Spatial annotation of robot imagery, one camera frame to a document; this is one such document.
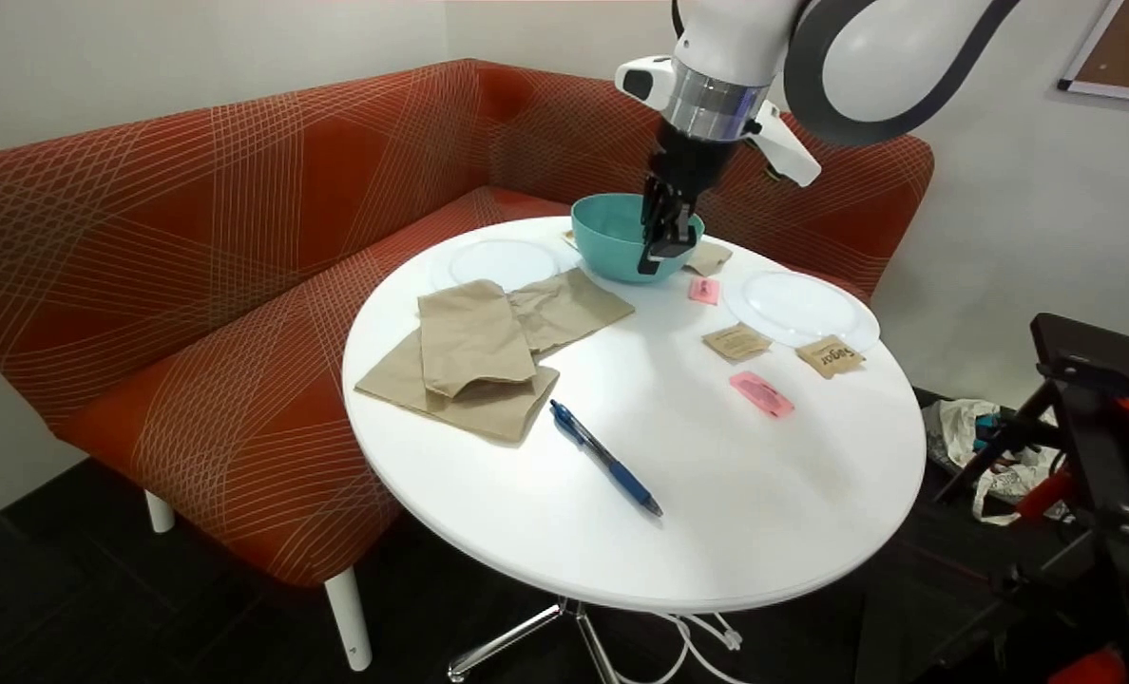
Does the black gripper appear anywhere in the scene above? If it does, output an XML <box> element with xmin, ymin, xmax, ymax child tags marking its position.
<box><xmin>635</xmin><ymin>120</ymin><xmax>745</xmax><ymax>276</ymax></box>

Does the blue bowl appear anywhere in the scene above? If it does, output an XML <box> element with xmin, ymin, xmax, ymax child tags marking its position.
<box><xmin>568</xmin><ymin>190</ymin><xmax>706</xmax><ymax>288</ymax></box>

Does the small brown packet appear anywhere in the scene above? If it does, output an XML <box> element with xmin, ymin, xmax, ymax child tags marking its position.
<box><xmin>681</xmin><ymin>239</ymin><xmax>735</xmax><ymax>280</ymax></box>
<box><xmin>701</xmin><ymin>318</ymin><xmax>774</xmax><ymax>370</ymax></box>
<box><xmin>790</xmin><ymin>331</ymin><xmax>871</xmax><ymax>383</ymax></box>

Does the white plate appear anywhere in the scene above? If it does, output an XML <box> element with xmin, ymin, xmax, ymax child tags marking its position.
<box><xmin>728</xmin><ymin>266</ymin><xmax>882</xmax><ymax>356</ymax></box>
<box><xmin>445</xmin><ymin>231</ymin><xmax>578</xmax><ymax>298</ymax></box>

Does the folded brown napkin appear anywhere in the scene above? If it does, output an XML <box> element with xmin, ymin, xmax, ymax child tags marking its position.
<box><xmin>413</xmin><ymin>276</ymin><xmax>545</xmax><ymax>404</ymax></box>

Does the blue pen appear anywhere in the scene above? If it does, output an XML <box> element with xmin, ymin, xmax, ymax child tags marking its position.
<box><xmin>549</xmin><ymin>395</ymin><xmax>664</xmax><ymax>522</ymax></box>

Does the large flat brown napkin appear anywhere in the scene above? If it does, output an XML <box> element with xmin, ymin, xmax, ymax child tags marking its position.
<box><xmin>350</xmin><ymin>318</ymin><xmax>562</xmax><ymax>447</ymax></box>

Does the white bag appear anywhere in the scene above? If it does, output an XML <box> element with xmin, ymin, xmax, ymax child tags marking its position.
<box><xmin>920</xmin><ymin>395</ymin><xmax>1035</xmax><ymax>528</ymax></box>

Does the orange patterned corner sofa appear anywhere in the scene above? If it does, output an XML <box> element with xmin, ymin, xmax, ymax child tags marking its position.
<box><xmin>0</xmin><ymin>53</ymin><xmax>940</xmax><ymax>678</ymax></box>

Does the black robot stand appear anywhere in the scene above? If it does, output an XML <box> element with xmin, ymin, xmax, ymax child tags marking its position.
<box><xmin>915</xmin><ymin>309</ymin><xmax>1129</xmax><ymax>684</ymax></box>

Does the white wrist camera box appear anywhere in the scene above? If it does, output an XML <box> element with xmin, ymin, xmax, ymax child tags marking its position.
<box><xmin>741</xmin><ymin>96</ymin><xmax>828</xmax><ymax>194</ymax></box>

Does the white cable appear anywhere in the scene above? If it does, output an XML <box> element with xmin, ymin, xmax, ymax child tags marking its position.
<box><xmin>654</xmin><ymin>607</ymin><xmax>745</xmax><ymax>684</ymax></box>

